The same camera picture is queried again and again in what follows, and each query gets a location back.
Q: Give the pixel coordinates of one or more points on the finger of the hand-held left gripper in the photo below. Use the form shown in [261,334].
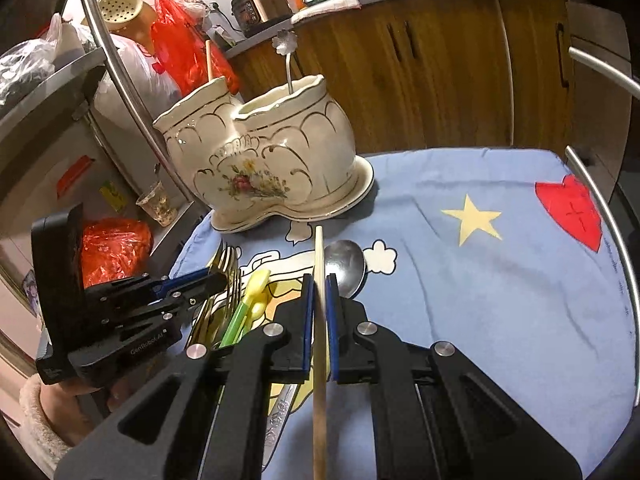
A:
[180,282]
[150,316]

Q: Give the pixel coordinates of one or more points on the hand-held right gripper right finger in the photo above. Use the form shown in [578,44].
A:
[332,325]

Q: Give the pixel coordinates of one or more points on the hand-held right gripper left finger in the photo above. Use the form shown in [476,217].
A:
[308,320]

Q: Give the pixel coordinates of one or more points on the gold fork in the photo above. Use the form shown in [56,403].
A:
[215,317]
[222,260]

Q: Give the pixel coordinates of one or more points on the yellow green plastic spoon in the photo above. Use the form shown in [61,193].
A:
[257,285]
[258,311]

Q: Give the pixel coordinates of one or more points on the wooden chopstick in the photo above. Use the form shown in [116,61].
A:
[209,60]
[319,250]

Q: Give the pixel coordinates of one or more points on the cream floral ceramic utensil holder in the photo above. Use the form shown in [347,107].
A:
[280,160]

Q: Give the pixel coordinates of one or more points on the person's left forearm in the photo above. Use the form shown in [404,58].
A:
[42,420]

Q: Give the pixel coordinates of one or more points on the person's left hand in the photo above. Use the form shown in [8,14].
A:
[85,410]

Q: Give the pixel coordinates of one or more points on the silver metal spoon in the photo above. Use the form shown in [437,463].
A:
[345,265]

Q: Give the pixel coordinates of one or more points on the crumpled red plastic bag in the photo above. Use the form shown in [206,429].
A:
[115,250]

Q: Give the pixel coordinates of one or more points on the glass cup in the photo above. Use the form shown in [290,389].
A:
[157,205]

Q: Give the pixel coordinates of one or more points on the yellow fridge sticker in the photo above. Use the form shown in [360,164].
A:
[112,196]

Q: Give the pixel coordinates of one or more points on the red fridge sticker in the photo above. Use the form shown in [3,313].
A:
[75,175]

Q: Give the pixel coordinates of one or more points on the grey refrigerator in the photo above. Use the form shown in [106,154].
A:
[40,175]

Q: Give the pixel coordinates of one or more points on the blue cartoon tablecloth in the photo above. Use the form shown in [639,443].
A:
[475,285]

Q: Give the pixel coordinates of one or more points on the large white plastic bag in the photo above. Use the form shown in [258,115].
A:
[130,90]

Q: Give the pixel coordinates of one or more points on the clear bag with dark contents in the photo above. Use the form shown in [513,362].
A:
[25,65]

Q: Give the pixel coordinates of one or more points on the hanging red plastic bag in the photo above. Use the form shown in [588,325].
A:
[180,45]

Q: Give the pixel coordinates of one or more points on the wooden base cabinets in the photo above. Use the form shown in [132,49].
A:
[425,75]

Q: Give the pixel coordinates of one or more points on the yellow plastic colander scoop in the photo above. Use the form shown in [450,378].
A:
[122,10]

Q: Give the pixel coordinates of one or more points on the electric rice cooker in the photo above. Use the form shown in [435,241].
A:
[260,7]

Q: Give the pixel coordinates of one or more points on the white towel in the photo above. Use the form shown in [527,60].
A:
[325,12]

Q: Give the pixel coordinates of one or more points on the stainless oven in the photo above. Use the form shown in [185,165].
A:
[595,125]

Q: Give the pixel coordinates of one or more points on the metal chair frame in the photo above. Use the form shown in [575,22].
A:
[125,75]

